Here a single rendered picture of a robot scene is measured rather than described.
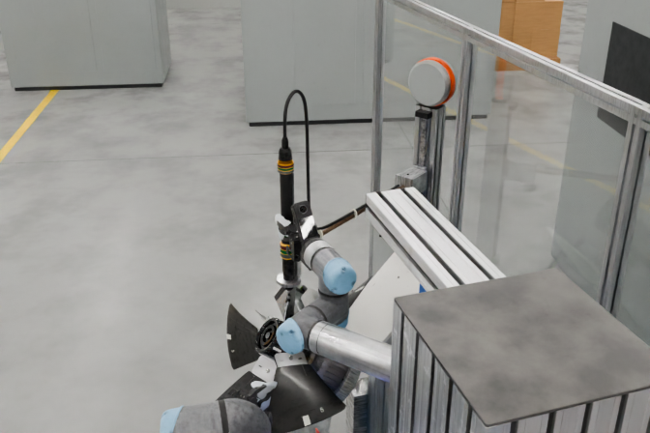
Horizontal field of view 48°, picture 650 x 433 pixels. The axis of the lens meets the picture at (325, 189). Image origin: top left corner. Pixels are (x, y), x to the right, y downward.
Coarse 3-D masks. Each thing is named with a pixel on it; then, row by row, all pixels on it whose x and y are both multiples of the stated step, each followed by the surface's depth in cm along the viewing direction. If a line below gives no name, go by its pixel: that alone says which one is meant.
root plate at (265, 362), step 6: (258, 360) 224; (264, 360) 224; (270, 360) 224; (258, 366) 224; (264, 366) 224; (270, 366) 223; (276, 366) 223; (252, 372) 224; (258, 372) 224; (264, 372) 223; (270, 372) 223; (264, 378) 223; (270, 378) 223
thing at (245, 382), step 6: (240, 378) 224; (246, 378) 223; (252, 378) 223; (258, 378) 223; (234, 384) 224; (240, 384) 224; (246, 384) 223; (228, 390) 224; (234, 390) 224; (246, 390) 222
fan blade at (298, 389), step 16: (288, 368) 212; (304, 368) 212; (288, 384) 206; (304, 384) 206; (320, 384) 207; (272, 400) 203; (288, 400) 201; (304, 400) 201; (320, 400) 201; (336, 400) 200; (272, 416) 199; (288, 416) 197; (304, 416) 197; (320, 416) 196; (272, 432) 195
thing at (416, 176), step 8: (408, 168) 246; (416, 168) 246; (424, 168) 245; (400, 176) 241; (408, 176) 240; (416, 176) 240; (424, 176) 243; (400, 184) 242; (408, 184) 239; (416, 184) 240; (424, 184) 245
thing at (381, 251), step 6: (378, 234) 348; (378, 240) 349; (384, 240) 341; (372, 246) 359; (378, 246) 350; (384, 246) 342; (390, 246) 334; (372, 252) 361; (378, 252) 352; (384, 252) 343; (390, 252) 335; (372, 258) 362; (378, 258) 353; (384, 258) 344; (372, 264) 363; (378, 264) 354; (372, 270) 364; (378, 270) 355; (372, 276) 365
